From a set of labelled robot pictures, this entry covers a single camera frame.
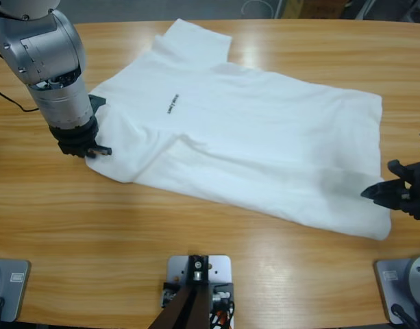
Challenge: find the white t-shirt with black logo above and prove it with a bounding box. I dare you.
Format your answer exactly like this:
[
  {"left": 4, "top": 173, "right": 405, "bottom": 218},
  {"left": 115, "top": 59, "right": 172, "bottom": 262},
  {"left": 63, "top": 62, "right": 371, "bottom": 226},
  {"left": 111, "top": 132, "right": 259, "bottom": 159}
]
[{"left": 84, "top": 19, "right": 393, "bottom": 242}]

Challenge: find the brown cardboard box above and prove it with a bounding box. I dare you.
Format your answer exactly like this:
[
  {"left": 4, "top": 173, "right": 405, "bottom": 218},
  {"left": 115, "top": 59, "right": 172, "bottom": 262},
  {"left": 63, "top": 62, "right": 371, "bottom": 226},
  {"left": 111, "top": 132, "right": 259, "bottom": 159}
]
[{"left": 281, "top": 0, "right": 351, "bottom": 20}]

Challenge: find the round grey base disc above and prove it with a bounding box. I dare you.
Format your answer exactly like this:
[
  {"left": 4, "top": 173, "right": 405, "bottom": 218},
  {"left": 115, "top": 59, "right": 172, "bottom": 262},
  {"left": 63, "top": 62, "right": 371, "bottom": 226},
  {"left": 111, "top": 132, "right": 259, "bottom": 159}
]
[{"left": 403, "top": 254, "right": 420, "bottom": 306}]

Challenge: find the white mounting block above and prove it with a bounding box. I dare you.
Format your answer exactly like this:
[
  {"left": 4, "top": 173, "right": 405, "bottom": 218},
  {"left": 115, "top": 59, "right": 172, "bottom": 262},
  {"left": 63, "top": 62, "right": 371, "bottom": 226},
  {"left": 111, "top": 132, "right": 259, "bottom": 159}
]
[{"left": 160, "top": 254, "right": 236, "bottom": 329}]

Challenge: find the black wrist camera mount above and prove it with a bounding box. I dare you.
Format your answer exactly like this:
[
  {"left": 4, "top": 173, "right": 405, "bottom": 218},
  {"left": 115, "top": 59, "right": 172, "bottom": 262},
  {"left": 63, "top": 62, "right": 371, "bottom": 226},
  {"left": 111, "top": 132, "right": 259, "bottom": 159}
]
[{"left": 88, "top": 94, "right": 107, "bottom": 116}]

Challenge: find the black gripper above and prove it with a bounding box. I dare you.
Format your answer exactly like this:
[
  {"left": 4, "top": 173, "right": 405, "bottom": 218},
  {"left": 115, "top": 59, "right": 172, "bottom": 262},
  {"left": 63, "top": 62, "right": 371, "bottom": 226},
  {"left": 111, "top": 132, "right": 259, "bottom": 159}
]
[
  {"left": 360, "top": 159, "right": 420, "bottom": 221},
  {"left": 47, "top": 116, "right": 114, "bottom": 159}
]

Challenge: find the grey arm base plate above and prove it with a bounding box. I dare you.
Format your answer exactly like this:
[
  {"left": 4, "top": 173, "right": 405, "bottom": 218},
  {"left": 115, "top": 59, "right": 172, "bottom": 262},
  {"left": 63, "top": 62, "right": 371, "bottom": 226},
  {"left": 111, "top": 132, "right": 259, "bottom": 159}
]
[
  {"left": 0, "top": 258, "right": 32, "bottom": 323},
  {"left": 373, "top": 255, "right": 420, "bottom": 325}
]

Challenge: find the dark background equipment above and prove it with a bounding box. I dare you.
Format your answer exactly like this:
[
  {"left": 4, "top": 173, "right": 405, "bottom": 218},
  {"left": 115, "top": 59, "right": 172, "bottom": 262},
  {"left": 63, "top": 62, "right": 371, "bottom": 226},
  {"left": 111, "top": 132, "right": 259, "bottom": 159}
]
[{"left": 343, "top": 0, "right": 420, "bottom": 24}]

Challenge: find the thin white cable loop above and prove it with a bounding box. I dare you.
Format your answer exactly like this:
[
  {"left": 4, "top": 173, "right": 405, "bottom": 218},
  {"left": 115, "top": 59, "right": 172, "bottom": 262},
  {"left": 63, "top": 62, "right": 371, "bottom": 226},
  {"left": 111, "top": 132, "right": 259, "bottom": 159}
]
[{"left": 242, "top": 0, "right": 275, "bottom": 16}]

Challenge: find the dark camera post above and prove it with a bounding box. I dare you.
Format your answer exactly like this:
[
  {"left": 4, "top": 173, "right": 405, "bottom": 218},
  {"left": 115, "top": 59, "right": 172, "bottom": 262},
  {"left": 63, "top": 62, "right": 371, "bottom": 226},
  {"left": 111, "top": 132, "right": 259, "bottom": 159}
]
[{"left": 151, "top": 254, "right": 210, "bottom": 329}]

